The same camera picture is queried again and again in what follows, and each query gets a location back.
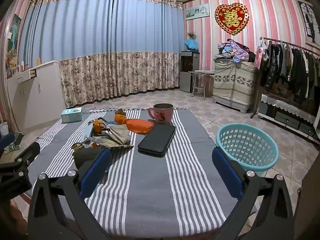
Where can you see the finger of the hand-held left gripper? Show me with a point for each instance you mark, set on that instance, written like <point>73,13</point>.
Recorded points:
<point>6,141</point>
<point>20,162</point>

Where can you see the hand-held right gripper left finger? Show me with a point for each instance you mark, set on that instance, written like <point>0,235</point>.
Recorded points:
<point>96,170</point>

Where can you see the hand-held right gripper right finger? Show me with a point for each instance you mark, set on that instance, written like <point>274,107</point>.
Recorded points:
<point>227,170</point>

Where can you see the teal plastic basket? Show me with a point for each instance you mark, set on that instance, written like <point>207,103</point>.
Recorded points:
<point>246,145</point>

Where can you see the white carton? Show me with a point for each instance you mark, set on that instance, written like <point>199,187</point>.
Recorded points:
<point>88,131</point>

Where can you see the beige bag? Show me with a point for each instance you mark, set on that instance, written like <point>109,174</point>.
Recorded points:
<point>117,135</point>

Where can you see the orange peel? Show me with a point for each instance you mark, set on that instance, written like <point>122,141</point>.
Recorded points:
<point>97,126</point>
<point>119,119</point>

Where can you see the orange plastic bag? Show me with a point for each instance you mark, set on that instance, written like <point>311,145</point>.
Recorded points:
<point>140,125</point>

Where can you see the brown wrapper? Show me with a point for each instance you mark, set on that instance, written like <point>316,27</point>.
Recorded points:
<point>120,111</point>

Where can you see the dark grey crumpled bag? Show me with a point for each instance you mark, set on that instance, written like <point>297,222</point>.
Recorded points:
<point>86,156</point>

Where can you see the grey white striped cloth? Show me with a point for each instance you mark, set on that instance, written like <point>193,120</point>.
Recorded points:
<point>150,187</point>

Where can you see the teal tissue box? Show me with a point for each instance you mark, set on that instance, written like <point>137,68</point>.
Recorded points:
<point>71,115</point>

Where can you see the white low cabinet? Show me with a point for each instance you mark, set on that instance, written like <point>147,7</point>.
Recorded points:
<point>40,90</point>

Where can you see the black zip case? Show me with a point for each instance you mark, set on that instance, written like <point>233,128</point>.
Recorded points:
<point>157,140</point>

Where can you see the pink mug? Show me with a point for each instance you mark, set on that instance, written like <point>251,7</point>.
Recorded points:
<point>162,116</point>

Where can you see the low shelf with lace cover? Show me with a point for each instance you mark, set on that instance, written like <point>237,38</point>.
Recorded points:
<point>287,107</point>

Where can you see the cabinet under patterned cloth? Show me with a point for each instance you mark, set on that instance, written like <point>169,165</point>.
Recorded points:
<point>233,82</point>

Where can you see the small metal side table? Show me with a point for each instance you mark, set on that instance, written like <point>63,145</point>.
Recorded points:
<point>200,73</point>

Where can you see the silver water dispenser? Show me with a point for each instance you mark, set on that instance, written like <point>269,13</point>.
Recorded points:
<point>188,70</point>

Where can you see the pink hanging bag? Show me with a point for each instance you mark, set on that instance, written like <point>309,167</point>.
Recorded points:
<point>260,56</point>

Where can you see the pile of clothes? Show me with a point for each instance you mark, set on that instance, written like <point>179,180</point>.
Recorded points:
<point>233,51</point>

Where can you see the row of hanging clothes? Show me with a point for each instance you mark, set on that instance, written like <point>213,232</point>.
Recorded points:
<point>290,65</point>

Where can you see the blue floral curtain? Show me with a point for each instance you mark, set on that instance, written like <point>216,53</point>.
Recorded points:
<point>100,42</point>

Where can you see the metal clothes rack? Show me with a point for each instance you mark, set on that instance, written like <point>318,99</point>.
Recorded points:
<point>282,42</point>

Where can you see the small potted plant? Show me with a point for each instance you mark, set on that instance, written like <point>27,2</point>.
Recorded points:
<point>192,35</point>

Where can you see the red gold heart decoration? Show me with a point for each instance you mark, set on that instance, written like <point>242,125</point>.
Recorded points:
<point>232,18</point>

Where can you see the green wall poster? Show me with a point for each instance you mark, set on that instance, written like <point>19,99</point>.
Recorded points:
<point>13,33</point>

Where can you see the wall picture with clock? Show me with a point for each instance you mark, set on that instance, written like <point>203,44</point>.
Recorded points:
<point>197,12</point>

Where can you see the black white wall poster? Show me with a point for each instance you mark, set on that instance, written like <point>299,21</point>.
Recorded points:
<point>310,22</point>

